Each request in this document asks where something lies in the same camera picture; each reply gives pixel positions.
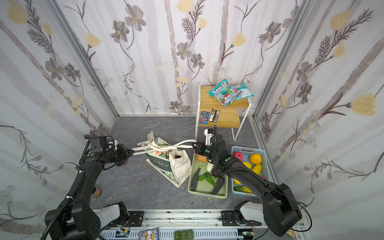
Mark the yellow banana mango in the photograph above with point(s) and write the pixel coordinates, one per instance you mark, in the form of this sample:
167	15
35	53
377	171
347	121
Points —
257	169

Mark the small wooden block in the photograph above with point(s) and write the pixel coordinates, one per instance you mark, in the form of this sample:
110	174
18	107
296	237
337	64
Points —
291	233

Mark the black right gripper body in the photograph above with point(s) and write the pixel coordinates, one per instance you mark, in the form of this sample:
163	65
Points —
207	148

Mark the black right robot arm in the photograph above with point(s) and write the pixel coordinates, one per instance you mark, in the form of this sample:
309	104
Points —
280	209

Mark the green button pad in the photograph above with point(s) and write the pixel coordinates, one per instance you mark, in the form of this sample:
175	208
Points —
184	235

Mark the red pomegranate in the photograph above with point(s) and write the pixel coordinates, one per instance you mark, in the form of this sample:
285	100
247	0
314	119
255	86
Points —
238	155

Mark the orange bread roll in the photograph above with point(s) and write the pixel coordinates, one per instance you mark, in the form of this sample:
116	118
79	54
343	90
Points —
201	158

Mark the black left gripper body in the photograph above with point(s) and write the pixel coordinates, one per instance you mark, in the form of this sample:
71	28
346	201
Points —
123	154

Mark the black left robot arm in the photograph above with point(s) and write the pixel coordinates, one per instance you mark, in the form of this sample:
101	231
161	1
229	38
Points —
74	219

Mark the printed card box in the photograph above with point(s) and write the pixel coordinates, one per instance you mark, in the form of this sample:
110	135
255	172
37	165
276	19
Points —
152	234

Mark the dark cucumber right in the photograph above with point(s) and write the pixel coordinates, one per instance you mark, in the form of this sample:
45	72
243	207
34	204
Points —
219	184

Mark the dark cucumber left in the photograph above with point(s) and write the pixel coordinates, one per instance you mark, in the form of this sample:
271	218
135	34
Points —
195	179

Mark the green plastic basket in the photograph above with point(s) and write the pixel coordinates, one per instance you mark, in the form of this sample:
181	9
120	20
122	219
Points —
203	187

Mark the dark cucumber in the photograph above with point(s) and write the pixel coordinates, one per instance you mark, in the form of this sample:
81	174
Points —
219	184
195	179

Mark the yellow bell pepper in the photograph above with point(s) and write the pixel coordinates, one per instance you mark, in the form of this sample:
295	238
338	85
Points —
247	164

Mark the brown chocolate bar pack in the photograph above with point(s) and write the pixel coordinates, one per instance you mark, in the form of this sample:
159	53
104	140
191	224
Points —
214	116

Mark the mangosteen dark brown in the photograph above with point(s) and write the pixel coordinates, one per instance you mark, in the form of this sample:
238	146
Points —
215	174

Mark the blue plastic basket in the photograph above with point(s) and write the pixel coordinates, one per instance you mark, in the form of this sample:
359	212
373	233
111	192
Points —
246	154

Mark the cream canvas grocery bag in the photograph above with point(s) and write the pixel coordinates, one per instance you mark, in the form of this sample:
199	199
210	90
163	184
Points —
161	155

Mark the white radish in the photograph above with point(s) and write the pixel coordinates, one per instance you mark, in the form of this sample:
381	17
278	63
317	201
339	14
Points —
209	167

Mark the green orange mango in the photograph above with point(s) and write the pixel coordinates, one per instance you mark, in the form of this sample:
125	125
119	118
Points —
242	189

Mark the green leafy vegetable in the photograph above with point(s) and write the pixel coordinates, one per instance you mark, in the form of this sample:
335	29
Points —
207	176

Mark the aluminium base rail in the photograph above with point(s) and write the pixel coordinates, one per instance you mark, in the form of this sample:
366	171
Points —
206	224

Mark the light teal snack bag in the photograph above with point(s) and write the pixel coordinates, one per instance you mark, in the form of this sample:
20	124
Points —
245	91

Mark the yellow lemon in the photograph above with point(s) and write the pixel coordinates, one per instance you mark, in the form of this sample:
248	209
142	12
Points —
255	159

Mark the white wooden two-tier shelf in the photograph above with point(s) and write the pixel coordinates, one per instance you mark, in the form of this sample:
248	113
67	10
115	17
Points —
231	116

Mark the blue candy bag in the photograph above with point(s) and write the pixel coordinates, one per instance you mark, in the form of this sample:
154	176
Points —
204	117

